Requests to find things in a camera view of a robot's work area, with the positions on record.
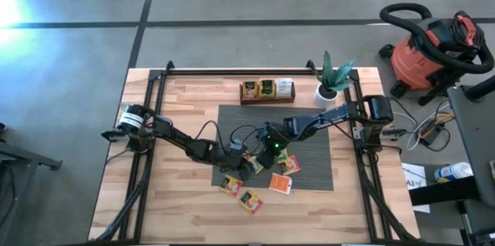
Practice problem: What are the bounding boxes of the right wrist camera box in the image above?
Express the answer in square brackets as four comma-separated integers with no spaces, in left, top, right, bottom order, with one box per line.
[261,121,280,138]

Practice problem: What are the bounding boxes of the red peach tea packet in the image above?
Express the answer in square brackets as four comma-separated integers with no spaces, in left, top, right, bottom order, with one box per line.
[242,80,259,99]
[277,154,302,176]
[217,173,244,199]

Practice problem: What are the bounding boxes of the black power adapter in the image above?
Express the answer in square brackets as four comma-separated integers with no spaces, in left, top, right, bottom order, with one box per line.
[419,124,446,147]

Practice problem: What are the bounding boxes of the white paper sheet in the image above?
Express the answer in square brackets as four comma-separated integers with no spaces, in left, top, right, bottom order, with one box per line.
[401,162,432,214]

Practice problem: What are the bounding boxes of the black floor stand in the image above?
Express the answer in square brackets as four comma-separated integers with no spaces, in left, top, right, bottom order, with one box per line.
[0,121,63,246]

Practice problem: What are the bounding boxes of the mango tea sachet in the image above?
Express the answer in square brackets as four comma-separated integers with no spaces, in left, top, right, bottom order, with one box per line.
[237,189,265,215]

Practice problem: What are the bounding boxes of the brown wooden tea organizer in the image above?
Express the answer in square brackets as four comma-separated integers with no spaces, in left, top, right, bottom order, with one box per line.
[239,77,296,105]

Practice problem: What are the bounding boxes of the orange black shop vacuum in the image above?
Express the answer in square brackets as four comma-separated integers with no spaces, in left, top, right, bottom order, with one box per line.
[377,2,495,107]

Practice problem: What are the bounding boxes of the white spray can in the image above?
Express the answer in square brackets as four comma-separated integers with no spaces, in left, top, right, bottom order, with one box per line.
[433,161,474,184]

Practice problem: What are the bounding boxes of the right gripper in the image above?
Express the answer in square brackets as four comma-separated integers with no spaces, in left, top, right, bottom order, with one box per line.
[255,132,291,170]

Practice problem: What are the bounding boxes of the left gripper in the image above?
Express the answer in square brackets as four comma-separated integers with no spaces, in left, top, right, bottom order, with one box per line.
[211,149,254,182]

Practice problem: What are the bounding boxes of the green plant in white pot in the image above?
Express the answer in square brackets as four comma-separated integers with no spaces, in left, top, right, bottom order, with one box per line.
[312,50,356,108]

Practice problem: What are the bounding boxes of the dark grey woven placemat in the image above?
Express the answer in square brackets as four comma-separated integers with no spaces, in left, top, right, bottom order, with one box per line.
[210,104,335,192]

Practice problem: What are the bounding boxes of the black camera cable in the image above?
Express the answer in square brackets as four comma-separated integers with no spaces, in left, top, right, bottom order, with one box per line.
[193,119,229,150]
[230,123,268,150]

